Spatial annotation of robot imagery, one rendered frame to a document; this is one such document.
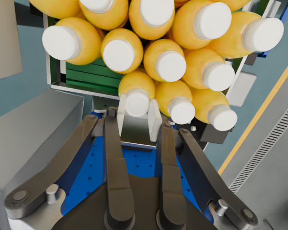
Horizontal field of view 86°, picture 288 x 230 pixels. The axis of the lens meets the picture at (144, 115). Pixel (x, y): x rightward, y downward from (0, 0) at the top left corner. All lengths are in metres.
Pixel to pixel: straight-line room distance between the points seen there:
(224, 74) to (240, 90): 0.34
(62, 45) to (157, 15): 0.12
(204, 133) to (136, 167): 0.19
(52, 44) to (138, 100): 0.13
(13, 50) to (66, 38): 0.16
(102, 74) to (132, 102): 0.22
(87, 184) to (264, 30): 0.34
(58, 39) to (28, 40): 1.31
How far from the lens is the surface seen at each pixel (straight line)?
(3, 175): 0.80
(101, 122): 0.16
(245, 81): 0.59
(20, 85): 1.68
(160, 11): 0.22
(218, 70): 0.24
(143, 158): 0.37
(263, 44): 0.27
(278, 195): 3.05
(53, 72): 0.40
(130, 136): 0.36
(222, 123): 0.28
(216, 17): 0.24
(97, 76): 0.44
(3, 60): 0.35
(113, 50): 0.22
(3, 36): 0.35
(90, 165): 0.34
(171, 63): 0.22
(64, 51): 0.23
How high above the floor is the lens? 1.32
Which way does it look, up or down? 64 degrees down
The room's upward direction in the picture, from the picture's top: 173 degrees clockwise
